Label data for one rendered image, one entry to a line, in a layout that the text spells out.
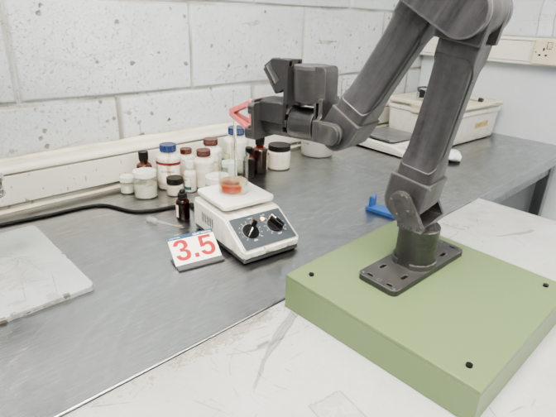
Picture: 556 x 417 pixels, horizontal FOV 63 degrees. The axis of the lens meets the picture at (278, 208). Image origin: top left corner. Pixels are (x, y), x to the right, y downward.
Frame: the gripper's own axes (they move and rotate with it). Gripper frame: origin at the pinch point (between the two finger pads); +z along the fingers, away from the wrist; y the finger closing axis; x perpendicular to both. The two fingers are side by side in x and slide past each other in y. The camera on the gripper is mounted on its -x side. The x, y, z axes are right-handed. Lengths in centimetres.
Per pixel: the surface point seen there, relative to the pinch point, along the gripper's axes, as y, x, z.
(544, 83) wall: -137, 4, -35
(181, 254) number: 17.3, 23.3, -1.9
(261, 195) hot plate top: -1.2, 16.3, -5.9
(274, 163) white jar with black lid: -36.8, 22.0, 17.9
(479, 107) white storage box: -114, 11, -18
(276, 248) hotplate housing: 4.1, 23.7, -13.8
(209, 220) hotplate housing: 7.4, 20.6, 0.5
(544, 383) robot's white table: 8, 27, -61
